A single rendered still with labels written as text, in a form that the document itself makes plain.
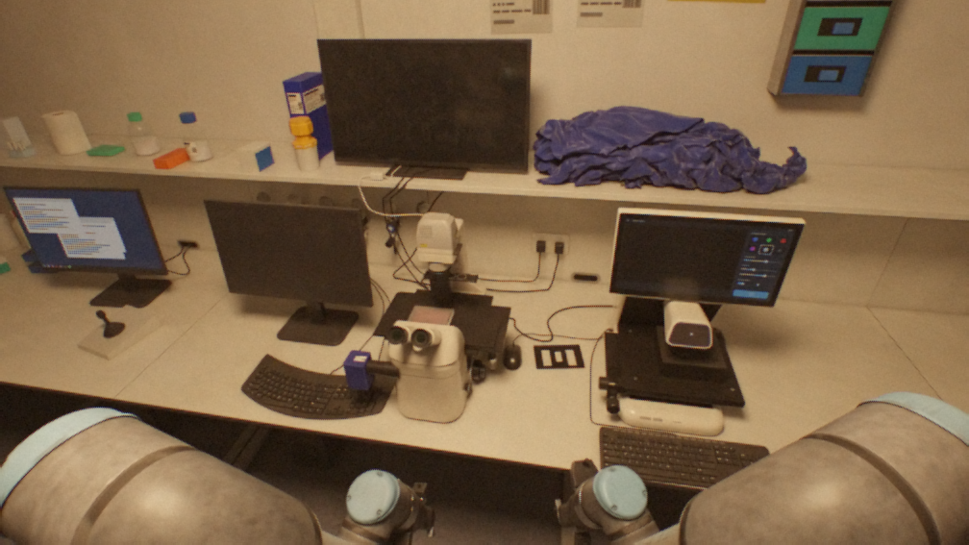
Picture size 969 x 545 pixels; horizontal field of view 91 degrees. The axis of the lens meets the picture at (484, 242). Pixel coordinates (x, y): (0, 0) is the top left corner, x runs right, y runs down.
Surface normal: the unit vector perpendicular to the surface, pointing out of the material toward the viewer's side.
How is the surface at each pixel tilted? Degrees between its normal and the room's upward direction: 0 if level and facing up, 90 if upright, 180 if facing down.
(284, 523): 53
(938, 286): 90
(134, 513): 18
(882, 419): 22
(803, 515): 39
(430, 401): 91
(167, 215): 90
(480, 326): 0
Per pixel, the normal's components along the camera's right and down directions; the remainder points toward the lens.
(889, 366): -0.02, -0.87
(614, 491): 0.11, -0.67
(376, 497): -0.15, -0.66
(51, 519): -0.30, -0.28
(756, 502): -0.72, -0.63
